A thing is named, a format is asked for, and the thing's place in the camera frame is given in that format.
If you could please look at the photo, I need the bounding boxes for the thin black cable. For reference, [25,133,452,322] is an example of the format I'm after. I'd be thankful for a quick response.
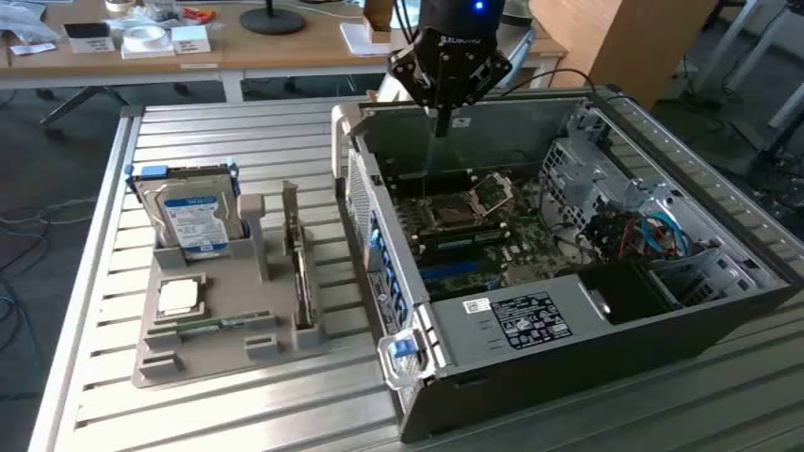
[498,69,633,103]

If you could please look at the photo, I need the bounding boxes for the white box with black top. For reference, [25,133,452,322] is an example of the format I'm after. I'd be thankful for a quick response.
[61,22,118,55]

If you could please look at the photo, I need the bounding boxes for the white paper label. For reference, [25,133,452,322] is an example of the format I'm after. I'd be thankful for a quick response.
[8,42,58,57]

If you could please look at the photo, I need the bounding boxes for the grey slotted disk bay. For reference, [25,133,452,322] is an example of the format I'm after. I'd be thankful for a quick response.
[645,244,762,308]

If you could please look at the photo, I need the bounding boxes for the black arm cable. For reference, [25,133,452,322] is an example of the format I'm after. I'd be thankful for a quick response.
[392,0,421,46]

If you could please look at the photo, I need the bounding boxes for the green motherboard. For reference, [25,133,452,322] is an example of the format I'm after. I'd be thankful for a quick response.
[392,164,604,302]

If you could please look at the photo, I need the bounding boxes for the grey power supply unit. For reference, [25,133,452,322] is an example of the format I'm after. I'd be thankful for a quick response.
[429,275,614,368]

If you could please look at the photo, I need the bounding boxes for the clear plastic bag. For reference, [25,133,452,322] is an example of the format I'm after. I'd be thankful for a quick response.
[0,2,61,44]

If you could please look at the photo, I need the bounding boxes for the CPU socket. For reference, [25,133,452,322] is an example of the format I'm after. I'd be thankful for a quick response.
[425,192,486,228]

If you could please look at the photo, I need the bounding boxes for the white desk frame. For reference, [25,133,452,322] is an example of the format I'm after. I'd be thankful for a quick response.
[686,0,804,129]

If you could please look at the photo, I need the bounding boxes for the wooden desk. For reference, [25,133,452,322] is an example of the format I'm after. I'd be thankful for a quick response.
[0,0,566,103]

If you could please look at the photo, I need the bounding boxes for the hard disk in blue caddy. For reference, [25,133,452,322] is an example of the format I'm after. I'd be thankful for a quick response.
[124,158,245,261]

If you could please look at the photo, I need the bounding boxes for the grey parts rack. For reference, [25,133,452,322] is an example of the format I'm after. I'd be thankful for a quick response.
[130,181,336,390]

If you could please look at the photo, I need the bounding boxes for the large white tape roll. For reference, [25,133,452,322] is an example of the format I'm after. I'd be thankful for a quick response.
[121,25,174,51]

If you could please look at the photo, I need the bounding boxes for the blue wire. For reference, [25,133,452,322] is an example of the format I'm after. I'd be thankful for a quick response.
[638,211,693,259]

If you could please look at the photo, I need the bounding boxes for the black open PC case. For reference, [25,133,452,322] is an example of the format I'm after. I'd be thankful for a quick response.
[330,84,804,444]

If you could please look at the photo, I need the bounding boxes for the graphics card with metal bracket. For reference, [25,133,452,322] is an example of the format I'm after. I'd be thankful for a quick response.
[280,181,316,331]

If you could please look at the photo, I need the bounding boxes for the red wire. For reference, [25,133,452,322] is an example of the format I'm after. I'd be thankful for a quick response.
[618,220,686,259]

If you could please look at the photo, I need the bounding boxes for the black lamp base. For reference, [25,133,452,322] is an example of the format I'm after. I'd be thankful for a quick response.
[240,0,308,36]

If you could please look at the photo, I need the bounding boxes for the small cardboard box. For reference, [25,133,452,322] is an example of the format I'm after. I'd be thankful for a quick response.
[361,0,396,46]

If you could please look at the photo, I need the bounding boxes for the plain white box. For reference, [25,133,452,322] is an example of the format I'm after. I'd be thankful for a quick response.
[169,24,210,55]

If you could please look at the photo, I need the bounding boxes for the white floor cable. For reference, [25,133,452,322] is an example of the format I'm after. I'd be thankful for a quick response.
[0,196,97,228]

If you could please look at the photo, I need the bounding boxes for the blue floor cable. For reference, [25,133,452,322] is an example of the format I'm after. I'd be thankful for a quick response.
[0,234,50,402]

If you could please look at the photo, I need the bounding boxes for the flat white box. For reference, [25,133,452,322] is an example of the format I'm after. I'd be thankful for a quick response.
[120,40,177,60]

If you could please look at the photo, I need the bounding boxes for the silver CPU chip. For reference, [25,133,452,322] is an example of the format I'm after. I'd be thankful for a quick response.
[156,280,206,317]

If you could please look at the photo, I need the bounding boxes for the blue expansion slot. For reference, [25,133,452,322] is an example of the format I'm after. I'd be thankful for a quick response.
[418,260,482,284]

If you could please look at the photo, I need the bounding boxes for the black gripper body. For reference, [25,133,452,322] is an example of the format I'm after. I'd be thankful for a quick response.
[412,0,504,107]

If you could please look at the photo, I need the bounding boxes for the metal socket cover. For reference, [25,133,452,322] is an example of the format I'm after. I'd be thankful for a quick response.
[466,172,517,218]

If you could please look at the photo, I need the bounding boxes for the green RAM stick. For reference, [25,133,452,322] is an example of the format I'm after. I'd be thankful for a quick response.
[174,309,274,333]
[417,225,510,251]

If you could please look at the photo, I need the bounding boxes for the blue case latch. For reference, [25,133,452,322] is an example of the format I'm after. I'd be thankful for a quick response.
[388,338,420,362]

